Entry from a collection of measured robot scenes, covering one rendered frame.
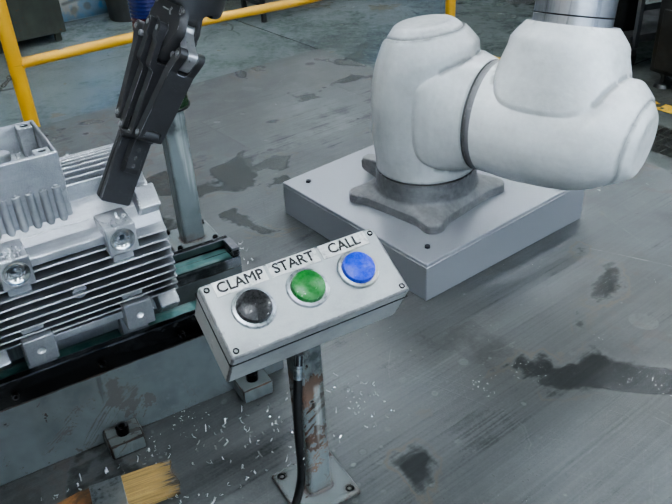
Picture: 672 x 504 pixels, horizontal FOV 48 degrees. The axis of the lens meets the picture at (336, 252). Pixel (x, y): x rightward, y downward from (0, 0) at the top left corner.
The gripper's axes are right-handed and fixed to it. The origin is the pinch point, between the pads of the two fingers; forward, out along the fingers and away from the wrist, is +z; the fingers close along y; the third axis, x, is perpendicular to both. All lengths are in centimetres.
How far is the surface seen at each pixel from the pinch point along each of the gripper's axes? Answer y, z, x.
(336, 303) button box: 23.6, 0.4, 11.6
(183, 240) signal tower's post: -34.7, 19.3, 27.7
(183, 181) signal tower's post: -34.2, 9.5, 23.8
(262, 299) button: 21.9, 1.8, 5.6
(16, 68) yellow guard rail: -242, 40, 46
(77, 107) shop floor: -338, 69, 103
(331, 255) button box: 19.9, -2.4, 12.1
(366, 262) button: 22.0, -3.1, 14.2
